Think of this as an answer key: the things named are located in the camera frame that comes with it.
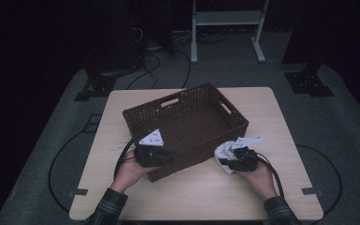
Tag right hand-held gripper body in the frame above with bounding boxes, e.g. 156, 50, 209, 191
231, 136, 263, 173

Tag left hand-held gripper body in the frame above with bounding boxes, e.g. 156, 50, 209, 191
133, 128, 167, 169

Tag white cloth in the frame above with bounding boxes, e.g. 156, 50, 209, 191
214, 140, 242, 175

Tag brown woven basket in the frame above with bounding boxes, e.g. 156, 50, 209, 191
122, 82, 250, 183

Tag black tape mark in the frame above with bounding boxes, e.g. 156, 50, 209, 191
67, 187, 89, 198
301, 187, 323, 196

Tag black stand base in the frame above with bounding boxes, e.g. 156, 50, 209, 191
281, 0, 336, 98
73, 67, 139, 102

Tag white metal stand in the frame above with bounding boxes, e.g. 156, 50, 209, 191
190, 0, 270, 65

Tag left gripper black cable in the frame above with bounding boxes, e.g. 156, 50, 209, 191
113, 134, 146, 181

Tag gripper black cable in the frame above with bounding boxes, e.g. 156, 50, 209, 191
256, 153, 285, 198
113, 134, 146, 181

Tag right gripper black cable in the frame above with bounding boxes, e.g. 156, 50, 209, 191
256, 153, 285, 198

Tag curved black floor cable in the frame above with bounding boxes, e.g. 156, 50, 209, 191
172, 48, 192, 89

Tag looped black floor cable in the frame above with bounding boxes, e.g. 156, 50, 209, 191
126, 52, 162, 91

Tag long black floor cable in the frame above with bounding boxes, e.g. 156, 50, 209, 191
48, 113, 102, 214
294, 143, 344, 221

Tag white floor cables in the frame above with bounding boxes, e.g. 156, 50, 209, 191
172, 29, 195, 45

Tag tangled black floor cables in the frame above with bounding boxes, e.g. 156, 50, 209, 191
196, 31, 229, 45

